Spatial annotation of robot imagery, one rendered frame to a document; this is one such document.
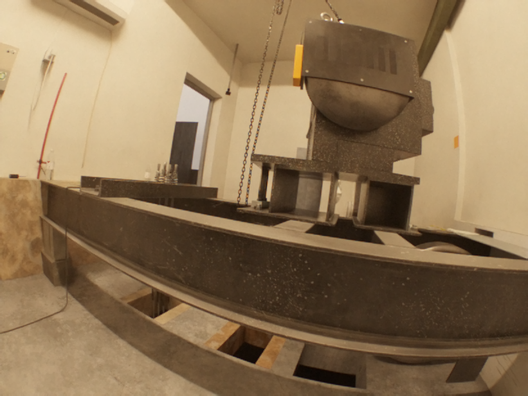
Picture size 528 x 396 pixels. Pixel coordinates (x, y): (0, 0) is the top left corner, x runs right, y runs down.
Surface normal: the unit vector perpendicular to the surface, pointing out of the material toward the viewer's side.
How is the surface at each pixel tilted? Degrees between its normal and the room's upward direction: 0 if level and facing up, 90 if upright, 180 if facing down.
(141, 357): 0
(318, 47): 90
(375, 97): 90
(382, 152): 90
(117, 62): 90
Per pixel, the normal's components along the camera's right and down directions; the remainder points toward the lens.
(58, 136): 0.93, 0.13
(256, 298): -0.34, 0.00
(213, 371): 0.12, -0.99
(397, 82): -0.11, 0.03
